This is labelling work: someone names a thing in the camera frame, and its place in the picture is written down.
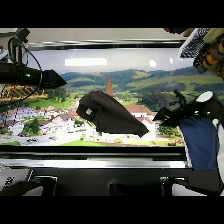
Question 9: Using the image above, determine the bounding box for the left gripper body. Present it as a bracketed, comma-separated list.
[37, 68, 68, 90]

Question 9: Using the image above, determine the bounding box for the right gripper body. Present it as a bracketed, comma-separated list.
[152, 107, 183, 128]

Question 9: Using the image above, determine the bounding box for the dark brown garment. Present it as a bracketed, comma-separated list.
[75, 90, 151, 139]

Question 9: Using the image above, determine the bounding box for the blue garment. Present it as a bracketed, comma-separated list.
[179, 115, 220, 172]

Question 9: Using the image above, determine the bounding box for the black and white checked garment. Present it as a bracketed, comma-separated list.
[178, 28, 211, 60]

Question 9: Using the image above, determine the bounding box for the black cable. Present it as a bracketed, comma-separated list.
[0, 35, 44, 108]

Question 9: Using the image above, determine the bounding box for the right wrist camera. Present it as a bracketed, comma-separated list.
[168, 89, 188, 110]

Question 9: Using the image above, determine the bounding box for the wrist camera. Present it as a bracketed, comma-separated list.
[168, 89, 188, 110]
[7, 28, 31, 66]

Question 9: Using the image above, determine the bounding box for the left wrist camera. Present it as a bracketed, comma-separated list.
[7, 28, 31, 66]

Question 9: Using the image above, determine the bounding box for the silver frame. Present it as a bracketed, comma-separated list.
[0, 146, 194, 197]

